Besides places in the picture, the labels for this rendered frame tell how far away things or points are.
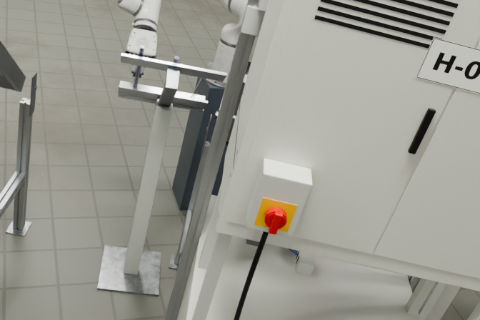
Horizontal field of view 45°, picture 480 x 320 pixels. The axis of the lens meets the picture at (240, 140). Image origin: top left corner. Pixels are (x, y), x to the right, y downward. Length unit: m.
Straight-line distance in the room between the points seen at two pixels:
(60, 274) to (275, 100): 1.62
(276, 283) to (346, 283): 0.24
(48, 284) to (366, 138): 1.65
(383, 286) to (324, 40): 1.07
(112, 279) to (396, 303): 1.17
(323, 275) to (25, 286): 1.20
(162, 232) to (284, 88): 1.77
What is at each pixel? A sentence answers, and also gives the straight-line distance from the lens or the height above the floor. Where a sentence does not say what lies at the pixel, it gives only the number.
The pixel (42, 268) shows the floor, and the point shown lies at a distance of 2.54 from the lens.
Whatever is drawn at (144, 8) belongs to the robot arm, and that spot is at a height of 1.09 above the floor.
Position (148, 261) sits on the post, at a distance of 2.60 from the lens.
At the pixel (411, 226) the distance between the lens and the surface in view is 1.29.
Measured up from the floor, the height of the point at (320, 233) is 1.06.
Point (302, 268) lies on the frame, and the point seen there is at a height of 0.64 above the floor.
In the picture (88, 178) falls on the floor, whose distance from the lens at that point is 3.01.
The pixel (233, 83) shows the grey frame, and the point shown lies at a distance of 1.54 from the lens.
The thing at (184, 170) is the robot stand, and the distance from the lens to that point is 2.83.
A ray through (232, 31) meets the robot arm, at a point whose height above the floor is 0.96.
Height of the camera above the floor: 1.82
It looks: 31 degrees down
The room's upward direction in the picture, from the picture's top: 16 degrees clockwise
